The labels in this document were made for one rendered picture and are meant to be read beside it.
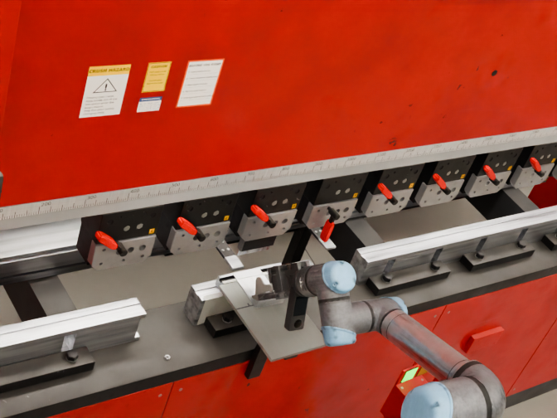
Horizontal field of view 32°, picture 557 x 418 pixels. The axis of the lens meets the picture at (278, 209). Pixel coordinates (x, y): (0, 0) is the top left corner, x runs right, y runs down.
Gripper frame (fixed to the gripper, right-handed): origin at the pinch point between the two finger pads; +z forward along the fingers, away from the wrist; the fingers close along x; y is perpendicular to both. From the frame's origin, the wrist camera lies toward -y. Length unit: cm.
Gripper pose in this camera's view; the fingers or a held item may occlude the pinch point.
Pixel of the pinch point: (265, 297)
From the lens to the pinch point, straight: 253.1
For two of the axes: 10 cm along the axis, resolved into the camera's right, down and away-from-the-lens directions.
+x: -8.3, 1.1, -5.5
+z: -5.3, 1.5, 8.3
